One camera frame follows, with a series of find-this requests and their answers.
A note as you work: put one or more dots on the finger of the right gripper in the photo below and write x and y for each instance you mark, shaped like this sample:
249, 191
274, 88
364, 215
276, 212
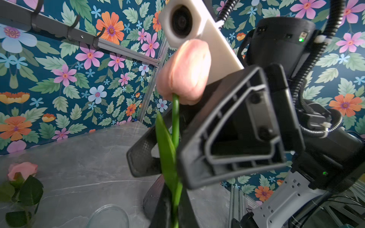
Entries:
139, 156

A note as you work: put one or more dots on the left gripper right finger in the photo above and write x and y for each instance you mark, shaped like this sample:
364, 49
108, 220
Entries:
186, 216

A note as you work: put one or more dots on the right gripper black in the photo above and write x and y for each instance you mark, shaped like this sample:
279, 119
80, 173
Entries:
243, 124

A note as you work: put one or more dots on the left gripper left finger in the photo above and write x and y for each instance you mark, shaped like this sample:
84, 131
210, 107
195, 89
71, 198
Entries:
155, 196

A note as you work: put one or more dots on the clear glass vase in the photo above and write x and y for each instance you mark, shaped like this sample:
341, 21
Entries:
109, 216

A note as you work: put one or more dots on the pink tulip flower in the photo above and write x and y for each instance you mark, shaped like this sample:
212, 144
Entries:
182, 81

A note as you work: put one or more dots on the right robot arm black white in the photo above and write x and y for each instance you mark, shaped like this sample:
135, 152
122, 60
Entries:
332, 159

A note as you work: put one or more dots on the small pink rose stem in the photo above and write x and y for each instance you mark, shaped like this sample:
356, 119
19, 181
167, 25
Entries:
24, 192

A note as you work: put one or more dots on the metal hook rail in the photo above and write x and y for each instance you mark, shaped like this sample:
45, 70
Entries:
38, 22

